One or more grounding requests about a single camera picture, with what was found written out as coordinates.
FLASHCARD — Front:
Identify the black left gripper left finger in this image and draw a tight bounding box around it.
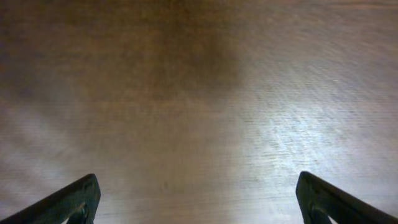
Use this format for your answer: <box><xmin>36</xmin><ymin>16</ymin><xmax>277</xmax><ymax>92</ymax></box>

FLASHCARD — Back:
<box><xmin>1</xmin><ymin>174</ymin><xmax>101</xmax><ymax>224</ymax></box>

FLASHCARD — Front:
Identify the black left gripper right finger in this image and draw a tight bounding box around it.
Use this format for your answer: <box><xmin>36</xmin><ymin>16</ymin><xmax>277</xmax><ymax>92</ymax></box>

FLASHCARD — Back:
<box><xmin>295</xmin><ymin>171</ymin><xmax>397</xmax><ymax>224</ymax></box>

